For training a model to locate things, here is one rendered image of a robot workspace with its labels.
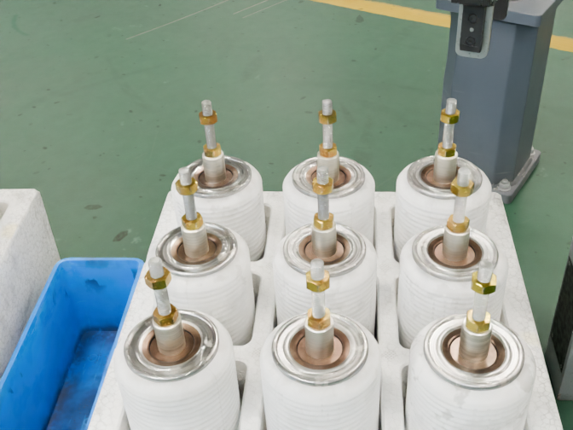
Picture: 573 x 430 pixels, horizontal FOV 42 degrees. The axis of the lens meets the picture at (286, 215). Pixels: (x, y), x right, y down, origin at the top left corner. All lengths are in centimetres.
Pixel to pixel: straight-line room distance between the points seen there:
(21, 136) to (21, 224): 56
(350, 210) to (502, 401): 26
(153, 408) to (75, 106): 100
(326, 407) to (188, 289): 17
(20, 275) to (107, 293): 11
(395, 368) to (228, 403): 15
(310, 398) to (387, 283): 22
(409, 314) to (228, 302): 16
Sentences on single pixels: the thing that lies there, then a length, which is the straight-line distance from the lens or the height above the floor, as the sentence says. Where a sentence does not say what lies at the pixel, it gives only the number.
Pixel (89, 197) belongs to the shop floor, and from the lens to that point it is 124.
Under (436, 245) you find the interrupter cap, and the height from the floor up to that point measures 25.
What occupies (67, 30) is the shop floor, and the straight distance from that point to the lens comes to 188.
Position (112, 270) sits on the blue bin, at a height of 11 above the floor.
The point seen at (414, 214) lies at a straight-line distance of 76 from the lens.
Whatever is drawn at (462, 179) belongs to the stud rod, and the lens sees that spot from 63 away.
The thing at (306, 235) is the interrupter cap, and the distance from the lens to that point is 69.
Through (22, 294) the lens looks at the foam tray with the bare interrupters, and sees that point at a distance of 91.
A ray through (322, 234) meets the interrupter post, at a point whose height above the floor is 28.
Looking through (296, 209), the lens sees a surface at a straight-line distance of 75.
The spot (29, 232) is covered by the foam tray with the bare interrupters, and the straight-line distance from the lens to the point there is 93.
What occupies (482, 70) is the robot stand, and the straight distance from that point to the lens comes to 110.
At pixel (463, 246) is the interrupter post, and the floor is 27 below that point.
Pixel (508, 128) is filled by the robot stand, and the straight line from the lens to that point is 113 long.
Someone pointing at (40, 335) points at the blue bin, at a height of 9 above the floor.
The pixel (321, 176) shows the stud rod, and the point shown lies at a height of 34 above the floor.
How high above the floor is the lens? 69
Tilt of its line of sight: 37 degrees down
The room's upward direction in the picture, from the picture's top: 4 degrees counter-clockwise
